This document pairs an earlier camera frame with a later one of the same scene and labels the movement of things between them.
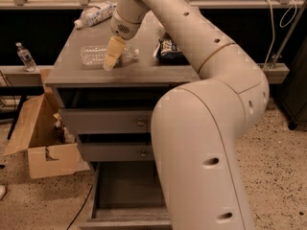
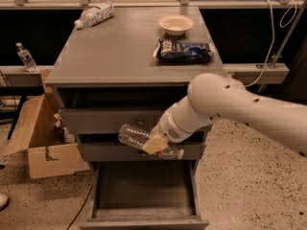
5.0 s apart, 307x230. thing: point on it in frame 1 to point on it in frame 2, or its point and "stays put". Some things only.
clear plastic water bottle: x=93 y=56 to x=137 y=138
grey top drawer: x=107 y=121 stays put
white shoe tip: x=3 y=192 to x=3 y=200
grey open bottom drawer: x=127 y=195 stays put
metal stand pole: x=289 y=34 stays put
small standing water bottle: x=26 y=57 stays put
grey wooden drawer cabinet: x=110 y=112 stays put
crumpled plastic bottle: x=95 y=14 stays put
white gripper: x=123 y=28 to x=168 y=127
